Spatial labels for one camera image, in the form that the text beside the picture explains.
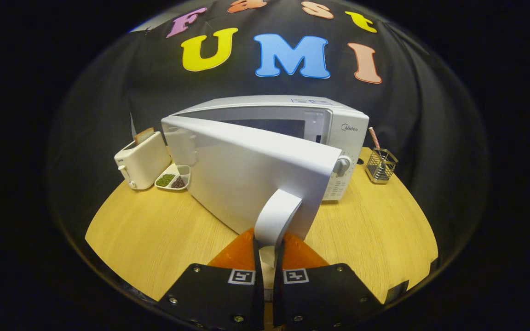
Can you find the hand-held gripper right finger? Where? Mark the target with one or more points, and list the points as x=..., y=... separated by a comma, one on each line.
x=278, y=299

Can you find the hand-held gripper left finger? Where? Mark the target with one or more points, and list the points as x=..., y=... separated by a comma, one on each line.
x=259, y=299

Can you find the white microwave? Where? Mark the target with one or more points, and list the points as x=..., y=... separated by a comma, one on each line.
x=246, y=170

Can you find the black flat object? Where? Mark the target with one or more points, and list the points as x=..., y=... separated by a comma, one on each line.
x=396, y=292

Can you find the large divided bean dish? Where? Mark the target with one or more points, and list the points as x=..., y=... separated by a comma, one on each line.
x=183, y=170

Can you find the white toaster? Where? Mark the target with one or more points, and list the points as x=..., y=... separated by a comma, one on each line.
x=143, y=161

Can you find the pink striped straw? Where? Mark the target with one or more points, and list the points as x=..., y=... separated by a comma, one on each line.
x=373, y=136

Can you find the toast slice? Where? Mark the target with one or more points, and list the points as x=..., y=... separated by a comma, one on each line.
x=144, y=135

